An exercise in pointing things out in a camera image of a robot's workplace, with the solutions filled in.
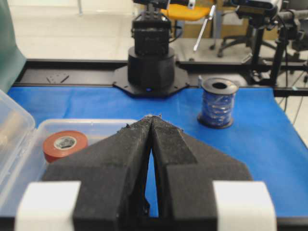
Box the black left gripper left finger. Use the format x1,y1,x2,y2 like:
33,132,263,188
14,115,153,231

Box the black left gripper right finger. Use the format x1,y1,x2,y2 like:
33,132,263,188
149,115,278,231

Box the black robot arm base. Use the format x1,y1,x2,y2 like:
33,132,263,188
113,0,189,97

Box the clear plastic toolbox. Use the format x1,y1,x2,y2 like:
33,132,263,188
0,91,135,218

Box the red electrical tape roll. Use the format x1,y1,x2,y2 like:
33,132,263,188
42,130,88,163

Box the blue table mat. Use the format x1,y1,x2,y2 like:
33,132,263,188
8,87,308,217

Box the black office chair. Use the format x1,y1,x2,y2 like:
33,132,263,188
209,24,277,58

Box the green curtain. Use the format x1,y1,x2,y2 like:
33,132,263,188
0,0,26,93

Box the yellow office chair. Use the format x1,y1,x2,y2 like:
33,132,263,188
160,0,217,61

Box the blue wire spool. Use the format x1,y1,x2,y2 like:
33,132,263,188
197,78,239,129

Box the black aluminium rail frame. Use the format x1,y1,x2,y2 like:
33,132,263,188
15,60,308,98

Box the black camera stand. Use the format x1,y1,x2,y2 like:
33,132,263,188
231,0,308,87

